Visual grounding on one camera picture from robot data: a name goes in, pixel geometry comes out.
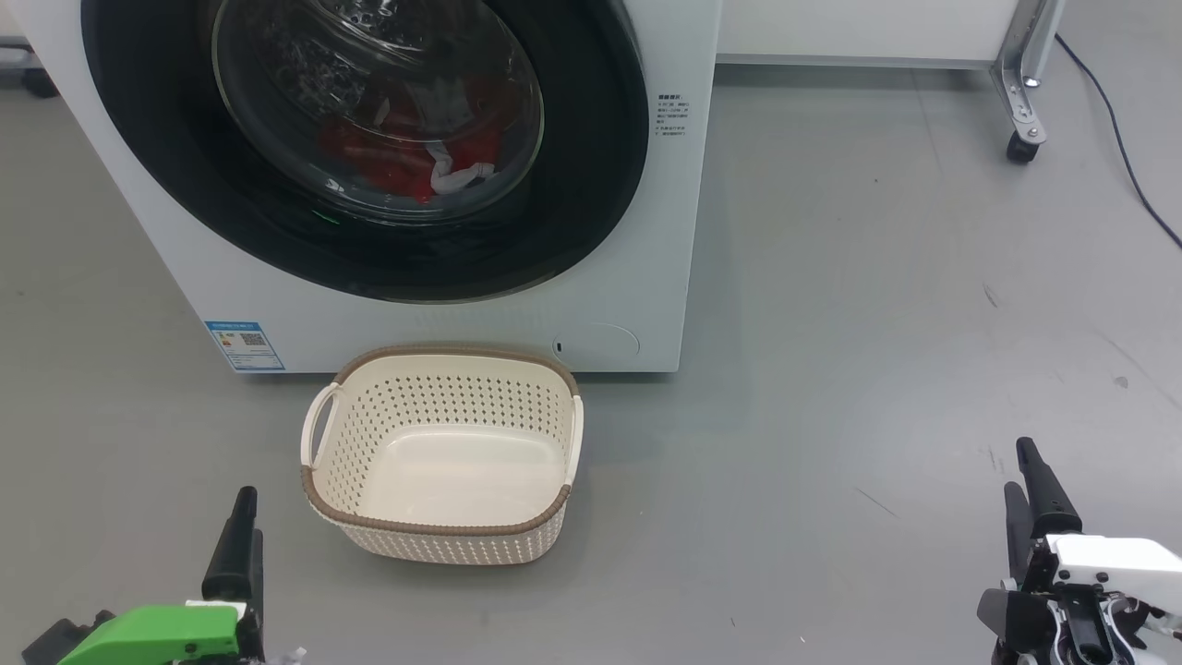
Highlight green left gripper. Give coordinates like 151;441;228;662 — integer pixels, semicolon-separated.
57;486;266;665

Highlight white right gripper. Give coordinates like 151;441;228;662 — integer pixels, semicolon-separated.
977;437;1182;647

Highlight red white sports garment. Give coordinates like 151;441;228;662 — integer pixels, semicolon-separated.
317;79;507;206

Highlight round black glass washer door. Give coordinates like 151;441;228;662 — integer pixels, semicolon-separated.
81;0;650;304

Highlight cream perforated laundry basket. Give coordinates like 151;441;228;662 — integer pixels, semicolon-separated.
299;345;585;566

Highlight white front-load washing machine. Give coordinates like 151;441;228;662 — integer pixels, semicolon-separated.
5;0;721;375

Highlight blue energy label sticker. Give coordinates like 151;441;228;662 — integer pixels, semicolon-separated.
204;320;285;372

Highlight metal panel leg with caster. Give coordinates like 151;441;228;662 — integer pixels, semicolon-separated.
991;0;1067;165

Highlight white partition panel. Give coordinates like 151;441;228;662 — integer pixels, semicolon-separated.
716;0;1021;70

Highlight black caster on metal foot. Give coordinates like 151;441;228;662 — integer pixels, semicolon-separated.
0;42;61;100

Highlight black floor cable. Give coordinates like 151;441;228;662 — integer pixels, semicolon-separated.
1055;34;1182;250

